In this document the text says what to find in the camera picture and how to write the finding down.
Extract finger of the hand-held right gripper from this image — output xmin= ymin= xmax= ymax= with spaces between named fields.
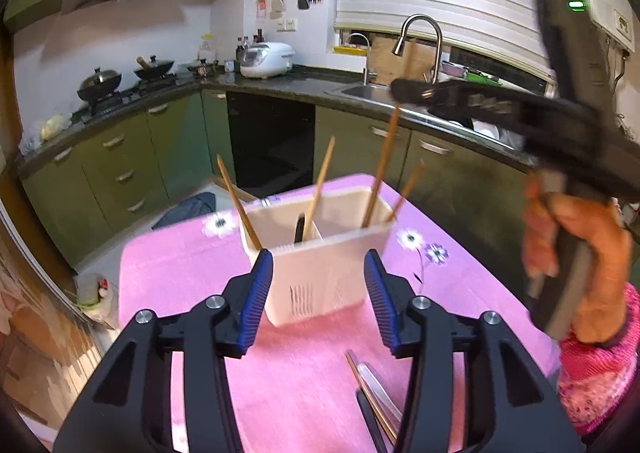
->
xmin=390 ymin=77 xmax=473 ymax=116

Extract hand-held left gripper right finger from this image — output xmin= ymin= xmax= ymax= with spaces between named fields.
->
xmin=363 ymin=248 xmax=586 ymax=453

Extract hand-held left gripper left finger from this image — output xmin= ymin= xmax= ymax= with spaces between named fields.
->
xmin=52 ymin=248 xmax=275 ymax=453

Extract white plastic utensil holder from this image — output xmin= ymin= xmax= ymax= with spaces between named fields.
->
xmin=239 ymin=186 xmax=398 ymax=326

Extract silver metal utensil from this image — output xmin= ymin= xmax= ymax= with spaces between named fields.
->
xmin=357 ymin=364 xmax=403 ymax=426

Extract black fork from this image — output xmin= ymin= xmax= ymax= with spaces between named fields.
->
xmin=355 ymin=389 xmax=390 ymax=453

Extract person's right forearm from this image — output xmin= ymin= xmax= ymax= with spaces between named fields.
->
xmin=556 ymin=283 xmax=640 ymax=436

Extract person's right hand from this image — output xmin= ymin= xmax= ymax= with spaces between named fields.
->
xmin=522 ymin=176 xmax=632 ymax=344

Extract wooden cutting board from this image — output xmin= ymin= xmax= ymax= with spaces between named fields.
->
xmin=370 ymin=36 xmax=436 ymax=84

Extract steel kitchen faucet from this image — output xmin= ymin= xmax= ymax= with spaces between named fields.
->
xmin=362 ymin=14 xmax=444 ymax=86

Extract steel sink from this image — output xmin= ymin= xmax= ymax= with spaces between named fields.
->
xmin=325 ymin=83 xmax=401 ymax=101

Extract yellow tray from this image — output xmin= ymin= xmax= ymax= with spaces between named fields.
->
xmin=332 ymin=32 xmax=371 ymax=55

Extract green lower cabinet under sink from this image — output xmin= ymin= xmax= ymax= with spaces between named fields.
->
xmin=312 ymin=106 xmax=536 ymax=284

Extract pink floral tablecloth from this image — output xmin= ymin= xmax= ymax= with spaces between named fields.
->
xmin=117 ymin=173 xmax=561 ymax=453

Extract dark blue cloth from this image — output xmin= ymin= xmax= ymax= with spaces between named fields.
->
xmin=151 ymin=192 xmax=217 ymax=230

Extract white rice cooker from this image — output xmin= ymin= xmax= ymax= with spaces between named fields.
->
xmin=240 ymin=42 xmax=296 ymax=80

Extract white container with scraps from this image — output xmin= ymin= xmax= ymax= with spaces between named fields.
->
xmin=75 ymin=273 xmax=118 ymax=314

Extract dark sauce bottles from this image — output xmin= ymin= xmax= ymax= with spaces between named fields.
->
xmin=235 ymin=29 xmax=265 ymax=61

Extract green lower cabinet with drawers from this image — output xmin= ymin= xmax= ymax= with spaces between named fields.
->
xmin=17 ymin=88 xmax=236 ymax=269

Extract clear oil bottle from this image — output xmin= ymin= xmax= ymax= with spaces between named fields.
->
xmin=197 ymin=34 xmax=216 ymax=65

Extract small steel pot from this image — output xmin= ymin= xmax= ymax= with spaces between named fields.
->
xmin=187 ymin=59 xmax=218 ymax=79

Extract lotus print glass door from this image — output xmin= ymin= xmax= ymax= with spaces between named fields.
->
xmin=0 ymin=203 xmax=116 ymax=453

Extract black gas stove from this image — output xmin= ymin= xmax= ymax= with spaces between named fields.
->
xmin=75 ymin=78 xmax=181 ymax=116

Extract black wok with lid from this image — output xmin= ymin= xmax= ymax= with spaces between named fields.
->
xmin=76 ymin=66 xmax=123 ymax=101

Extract bag of pale vegetables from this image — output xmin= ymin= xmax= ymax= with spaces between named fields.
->
xmin=20 ymin=114 xmax=71 ymax=154

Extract black wok with wooden handle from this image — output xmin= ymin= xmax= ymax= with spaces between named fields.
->
xmin=132 ymin=54 xmax=176 ymax=81

